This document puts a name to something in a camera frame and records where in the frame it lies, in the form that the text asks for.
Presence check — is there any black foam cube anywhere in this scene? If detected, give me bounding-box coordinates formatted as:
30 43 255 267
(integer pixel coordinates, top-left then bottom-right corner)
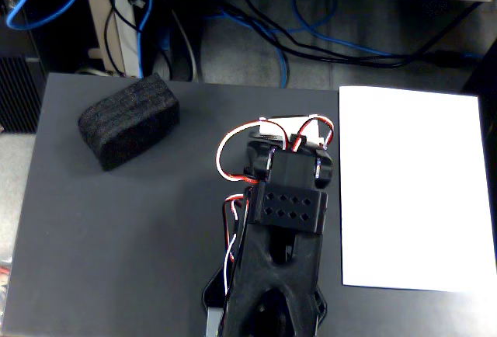
78 72 181 172

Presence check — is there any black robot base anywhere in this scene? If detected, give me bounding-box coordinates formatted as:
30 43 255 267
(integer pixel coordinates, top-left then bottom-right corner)
200 267 328 337

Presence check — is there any beige desk leg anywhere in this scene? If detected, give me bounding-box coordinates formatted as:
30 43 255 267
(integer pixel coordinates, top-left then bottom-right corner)
84 0 145 78

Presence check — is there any white paper sheet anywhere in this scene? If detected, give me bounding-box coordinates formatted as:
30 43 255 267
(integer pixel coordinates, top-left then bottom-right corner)
339 85 497 294

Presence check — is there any black vented computer case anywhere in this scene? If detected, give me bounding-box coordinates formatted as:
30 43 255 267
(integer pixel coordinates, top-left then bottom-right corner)
0 56 44 134

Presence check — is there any long looped red-white servo cable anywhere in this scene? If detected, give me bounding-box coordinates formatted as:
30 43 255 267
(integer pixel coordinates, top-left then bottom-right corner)
215 118 290 187

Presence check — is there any short looped red-white servo cable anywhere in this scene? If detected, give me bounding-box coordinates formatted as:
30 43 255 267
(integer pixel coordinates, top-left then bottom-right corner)
286 115 335 154

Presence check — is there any blue floor cable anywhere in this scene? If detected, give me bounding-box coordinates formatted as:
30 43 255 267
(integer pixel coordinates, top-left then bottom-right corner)
205 0 482 89

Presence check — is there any servo cable along arm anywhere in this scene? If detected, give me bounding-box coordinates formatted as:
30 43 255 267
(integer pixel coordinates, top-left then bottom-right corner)
222 192 250 299

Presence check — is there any white floor cable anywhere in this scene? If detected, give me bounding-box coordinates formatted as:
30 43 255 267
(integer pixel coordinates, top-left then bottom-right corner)
170 9 200 82

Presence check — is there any blue cable beside desk leg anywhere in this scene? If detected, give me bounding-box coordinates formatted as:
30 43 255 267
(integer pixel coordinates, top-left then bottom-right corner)
137 0 155 78

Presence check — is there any black cable on desk leg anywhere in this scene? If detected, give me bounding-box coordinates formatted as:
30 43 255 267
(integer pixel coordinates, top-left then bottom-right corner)
103 0 137 78

